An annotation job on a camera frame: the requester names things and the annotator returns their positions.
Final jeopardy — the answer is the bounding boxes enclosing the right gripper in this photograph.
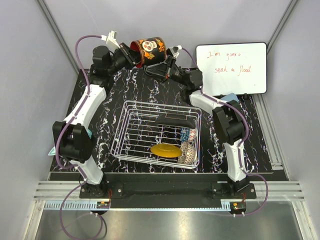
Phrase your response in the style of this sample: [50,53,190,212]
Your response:
[143,56,188,88]

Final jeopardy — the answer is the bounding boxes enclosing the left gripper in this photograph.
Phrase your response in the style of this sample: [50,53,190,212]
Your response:
[108,43,150,76]

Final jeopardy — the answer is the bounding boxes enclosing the red and black mug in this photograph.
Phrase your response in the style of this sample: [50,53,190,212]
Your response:
[130,36,167,68]

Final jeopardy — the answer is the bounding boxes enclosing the black floral square plate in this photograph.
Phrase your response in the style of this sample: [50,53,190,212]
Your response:
[155,113,195,129]

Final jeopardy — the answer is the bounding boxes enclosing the white wire dish rack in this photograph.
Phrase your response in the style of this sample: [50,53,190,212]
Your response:
[110,100,202,169]

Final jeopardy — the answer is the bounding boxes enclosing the blue patterned bowl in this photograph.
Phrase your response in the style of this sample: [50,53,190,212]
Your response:
[180,128,198,143]

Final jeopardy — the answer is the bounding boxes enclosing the light blue cup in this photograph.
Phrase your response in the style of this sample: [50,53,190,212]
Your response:
[220,93,239,103]

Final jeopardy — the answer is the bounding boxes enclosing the yellow patterned bowl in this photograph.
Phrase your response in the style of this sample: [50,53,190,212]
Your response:
[150,143,182,158]

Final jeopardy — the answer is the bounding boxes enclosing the brown patterned bowl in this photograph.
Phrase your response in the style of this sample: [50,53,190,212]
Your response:
[178,142,197,165]

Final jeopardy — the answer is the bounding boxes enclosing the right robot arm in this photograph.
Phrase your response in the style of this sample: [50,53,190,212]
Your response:
[143,56,250,199]

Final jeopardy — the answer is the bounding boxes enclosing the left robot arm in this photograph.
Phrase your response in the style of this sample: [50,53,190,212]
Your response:
[52,43,141,198]

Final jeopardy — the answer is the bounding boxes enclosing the black marble mat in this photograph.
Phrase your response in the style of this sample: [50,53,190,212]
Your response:
[48,67,273,174]

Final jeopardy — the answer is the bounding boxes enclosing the white whiteboard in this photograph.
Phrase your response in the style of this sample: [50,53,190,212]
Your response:
[196,42,267,96]

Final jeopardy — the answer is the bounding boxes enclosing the teal cat-ear headphones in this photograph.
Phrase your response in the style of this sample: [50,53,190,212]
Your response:
[48,129,93,156]

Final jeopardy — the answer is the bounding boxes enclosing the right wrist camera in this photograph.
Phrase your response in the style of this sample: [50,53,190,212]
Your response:
[167,45,182,59]

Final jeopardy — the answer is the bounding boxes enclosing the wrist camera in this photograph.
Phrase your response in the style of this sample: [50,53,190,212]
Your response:
[167,45,182,59]
[101,30,120,52]

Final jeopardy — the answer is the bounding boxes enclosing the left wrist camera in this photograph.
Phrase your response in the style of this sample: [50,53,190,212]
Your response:
[101,30,120,52]

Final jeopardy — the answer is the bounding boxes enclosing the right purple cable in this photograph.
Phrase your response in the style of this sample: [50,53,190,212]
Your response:
[179,47,270,218]

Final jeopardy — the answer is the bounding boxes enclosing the purple cable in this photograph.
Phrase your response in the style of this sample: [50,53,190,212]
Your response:
[54,34,108,240]
[179,47,270,218]

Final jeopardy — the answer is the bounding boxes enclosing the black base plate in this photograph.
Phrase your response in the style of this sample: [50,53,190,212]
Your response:
[79,173,257,210]

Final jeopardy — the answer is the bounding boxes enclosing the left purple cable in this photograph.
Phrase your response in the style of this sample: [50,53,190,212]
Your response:
[54,34,108,240]

